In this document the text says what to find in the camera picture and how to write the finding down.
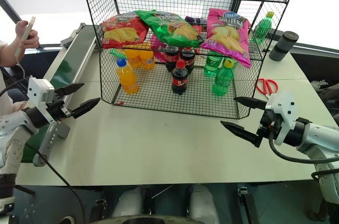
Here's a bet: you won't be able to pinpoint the green conveyor belt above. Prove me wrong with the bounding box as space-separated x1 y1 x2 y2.
20 22 97 167

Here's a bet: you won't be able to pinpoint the pink snack packet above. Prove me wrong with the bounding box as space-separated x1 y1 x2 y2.
150 34 168 62

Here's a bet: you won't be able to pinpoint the orange soda bottle blue cap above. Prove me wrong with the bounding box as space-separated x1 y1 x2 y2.
115 58 140 95

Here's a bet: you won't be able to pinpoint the white smartphone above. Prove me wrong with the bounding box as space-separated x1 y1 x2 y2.
14 16 37 58

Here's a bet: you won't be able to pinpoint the green potato chips bag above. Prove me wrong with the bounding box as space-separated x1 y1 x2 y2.
135 9 204 49

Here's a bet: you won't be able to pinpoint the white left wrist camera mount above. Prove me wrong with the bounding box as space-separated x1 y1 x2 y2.
27 77 58 129

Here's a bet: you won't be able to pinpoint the green soda bottle yellow cap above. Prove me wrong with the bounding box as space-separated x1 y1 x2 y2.
203 50 225 77
253 11 275 46
212 59 236 97

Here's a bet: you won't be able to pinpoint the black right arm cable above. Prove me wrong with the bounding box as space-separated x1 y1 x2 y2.
268 130 339 164

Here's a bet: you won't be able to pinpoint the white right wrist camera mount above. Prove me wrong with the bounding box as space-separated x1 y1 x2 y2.
265 91 296 146

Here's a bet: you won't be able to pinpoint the grey cylindrical flask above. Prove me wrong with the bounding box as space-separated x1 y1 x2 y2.
268 31 300 62

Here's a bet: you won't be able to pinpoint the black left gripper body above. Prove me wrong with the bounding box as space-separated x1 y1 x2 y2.
46 90 74 123

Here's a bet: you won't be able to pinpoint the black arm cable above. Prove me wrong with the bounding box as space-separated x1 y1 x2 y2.
268 130 339 164
0 77 87 224

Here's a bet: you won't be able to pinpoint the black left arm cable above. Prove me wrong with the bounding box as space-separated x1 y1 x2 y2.
0 77 87 224

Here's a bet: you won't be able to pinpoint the cola bottle red cap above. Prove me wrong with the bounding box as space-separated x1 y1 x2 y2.
164 44 180 73
171 59 190 95
180 47 197 75

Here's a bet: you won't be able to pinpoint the red potato chips bag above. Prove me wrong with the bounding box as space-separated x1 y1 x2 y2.
101 12 149 50

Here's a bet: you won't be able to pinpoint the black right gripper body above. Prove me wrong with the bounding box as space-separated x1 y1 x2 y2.
255 107 283 142

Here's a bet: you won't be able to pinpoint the black wire mesh rack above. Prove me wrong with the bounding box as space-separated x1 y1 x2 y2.
78 0 301 120

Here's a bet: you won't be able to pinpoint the grey conveyor support bracket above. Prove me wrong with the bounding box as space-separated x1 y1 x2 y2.
32 120 71 167

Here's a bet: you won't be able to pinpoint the red handled scissors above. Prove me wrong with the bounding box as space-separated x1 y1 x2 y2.
255 77 279 96

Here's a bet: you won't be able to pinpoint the white phone cable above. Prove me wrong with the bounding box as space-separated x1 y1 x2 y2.
15 56 29 79

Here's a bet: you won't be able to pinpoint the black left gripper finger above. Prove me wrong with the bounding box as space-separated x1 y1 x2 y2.
54 83 85 98
69 97 102 120

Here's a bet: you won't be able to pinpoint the pink potato chips bag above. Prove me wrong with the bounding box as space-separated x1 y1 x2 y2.
200 8 252 69

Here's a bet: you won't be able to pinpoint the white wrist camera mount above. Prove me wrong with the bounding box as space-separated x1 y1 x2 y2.
265 91 296 146
27 77 58 129

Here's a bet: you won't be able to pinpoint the black table frame leg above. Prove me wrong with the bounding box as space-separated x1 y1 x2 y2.
237 185 261 224
91 198 109 224

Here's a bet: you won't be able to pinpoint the person's hand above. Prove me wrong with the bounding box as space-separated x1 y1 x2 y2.
15 20 40 49

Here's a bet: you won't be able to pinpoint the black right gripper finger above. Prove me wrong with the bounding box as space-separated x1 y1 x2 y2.
233 96 269 111
220 120 262 148

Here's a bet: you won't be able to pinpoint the grey sneaker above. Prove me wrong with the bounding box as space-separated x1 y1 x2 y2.
309 79 339 98

